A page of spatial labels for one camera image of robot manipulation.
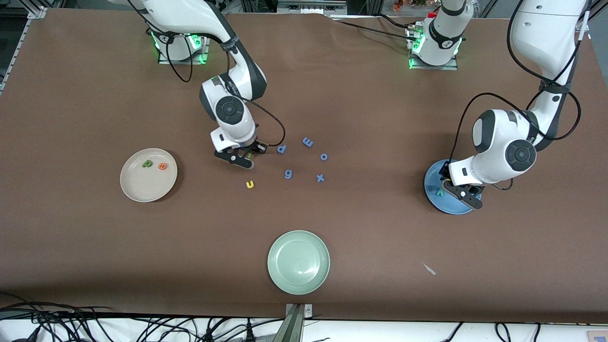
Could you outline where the black base cable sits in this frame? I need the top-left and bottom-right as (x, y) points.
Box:
(330, 14), (418, 43)

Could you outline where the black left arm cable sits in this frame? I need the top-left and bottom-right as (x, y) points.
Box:
(448, 0), (582, 166)

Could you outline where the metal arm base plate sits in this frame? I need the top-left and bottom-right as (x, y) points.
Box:
(158, 36), (209, 65)
(408, 24), (460, 71)

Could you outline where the pale green round plate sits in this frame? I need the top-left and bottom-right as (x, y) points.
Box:
(267, 230), (331, 295)

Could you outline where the grey metal frame piece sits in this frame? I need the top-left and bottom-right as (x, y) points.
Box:
(278, 0), (347, 14)

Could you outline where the beige round plate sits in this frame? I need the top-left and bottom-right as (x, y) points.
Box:
(120, 148), (178, 203)

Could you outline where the blue round plate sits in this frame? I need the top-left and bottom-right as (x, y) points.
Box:
(424, 159), (483, 215)

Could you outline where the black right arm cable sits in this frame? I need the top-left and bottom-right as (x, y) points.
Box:
(164, 36), (286, 148)

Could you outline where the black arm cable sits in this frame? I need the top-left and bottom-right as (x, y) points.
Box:
(448, 0), (582, 166)
(164, 36), (286, 148)

